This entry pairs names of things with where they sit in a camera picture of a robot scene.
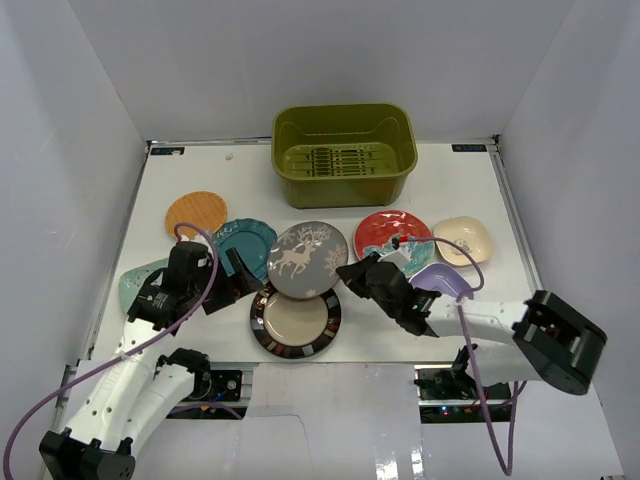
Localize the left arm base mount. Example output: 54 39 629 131
168 369 251 420

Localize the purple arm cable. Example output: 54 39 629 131
2 221 220 480
392 235 527 476

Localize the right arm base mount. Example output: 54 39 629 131
414 346 484 424

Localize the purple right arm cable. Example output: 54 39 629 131
392 235 527 476

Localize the grey reindeer round plate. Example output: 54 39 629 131
267 221 349 300

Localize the olive green plastic bin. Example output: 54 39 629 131
271 103 418 209

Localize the black rimmed beige plate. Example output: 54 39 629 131
249 283 342 360

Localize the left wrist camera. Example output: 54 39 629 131
170 240 211 267

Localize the red floral round plate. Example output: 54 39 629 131
353 210 435 278

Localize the cream square panda dish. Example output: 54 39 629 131
433 216 494 267

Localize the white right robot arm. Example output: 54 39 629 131
336 254 608 399

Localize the mint green rectangular plate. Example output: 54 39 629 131
118 258 168 313

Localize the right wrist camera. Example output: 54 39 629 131
380 246 411 274

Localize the teal scalloped round plate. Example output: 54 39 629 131
214 218 277 280

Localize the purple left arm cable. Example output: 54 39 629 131
2 221 220 480

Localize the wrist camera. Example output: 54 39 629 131
380 246 411 274
170 240 211 267

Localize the orange woven rattan plate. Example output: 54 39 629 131
164 191 228 240

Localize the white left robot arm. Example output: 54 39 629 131
39 241 262 479

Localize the purple square panda dish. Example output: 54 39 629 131
409 263 474 299

